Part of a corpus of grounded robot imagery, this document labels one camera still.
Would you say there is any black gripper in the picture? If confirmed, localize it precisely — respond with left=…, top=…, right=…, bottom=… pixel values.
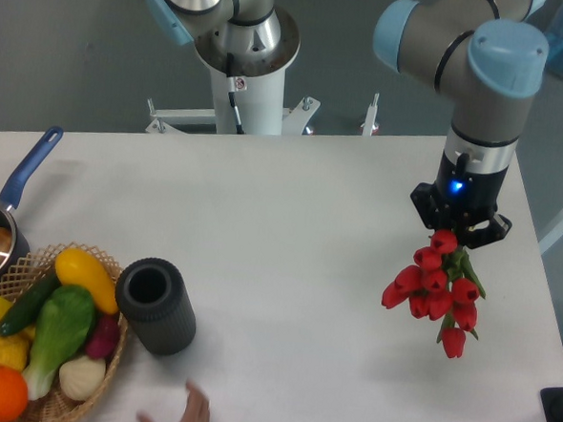
left=409, top=155, right=512, bottom=248

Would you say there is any red tulip bouquet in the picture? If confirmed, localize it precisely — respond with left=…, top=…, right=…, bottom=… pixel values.
left=381, top=229, right=486, bottom=359

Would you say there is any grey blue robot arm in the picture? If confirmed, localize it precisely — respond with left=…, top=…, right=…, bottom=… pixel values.
left=145, top=0, right=549, bottom=248

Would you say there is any bare human hand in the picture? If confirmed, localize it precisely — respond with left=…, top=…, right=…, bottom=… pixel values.
left=136, top=380, right=211, bottom=422

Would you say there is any dark grey ribbed vase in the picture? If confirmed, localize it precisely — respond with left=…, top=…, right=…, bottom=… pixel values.
left=115, top=258, right=197, bottom=356

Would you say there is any red radish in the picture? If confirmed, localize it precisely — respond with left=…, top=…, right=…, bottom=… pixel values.
left=85, top=315, right=120, bottom=359

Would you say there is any yellow squash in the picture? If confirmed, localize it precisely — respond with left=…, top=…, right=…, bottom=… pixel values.
left=54, top=248, right=119, bottom=315

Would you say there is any green bok choy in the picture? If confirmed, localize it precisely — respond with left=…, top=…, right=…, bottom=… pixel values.
left=22, top=285, right=95, bottom=402

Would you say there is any white garlic bulb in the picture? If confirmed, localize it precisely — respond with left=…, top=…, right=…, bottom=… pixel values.
left=59, top=355, right=106, bottom=402

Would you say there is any woven wicker basket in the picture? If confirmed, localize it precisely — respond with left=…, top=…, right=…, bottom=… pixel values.
left=0, top=243, right=128, bottom=422

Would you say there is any green cucumber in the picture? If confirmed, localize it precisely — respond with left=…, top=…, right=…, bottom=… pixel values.
left=0, top=272, right=61, bottom=338

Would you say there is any orange fruit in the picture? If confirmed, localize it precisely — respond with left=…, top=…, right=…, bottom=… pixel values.
left=0, top=367, right=29, bottom=422

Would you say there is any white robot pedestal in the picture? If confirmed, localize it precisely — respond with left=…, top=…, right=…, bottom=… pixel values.
left=144, top=0, right=389, bottom=148

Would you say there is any blue handled saucepan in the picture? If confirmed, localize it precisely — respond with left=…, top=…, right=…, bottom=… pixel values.
left=0, top=126, right=64, bottom=277

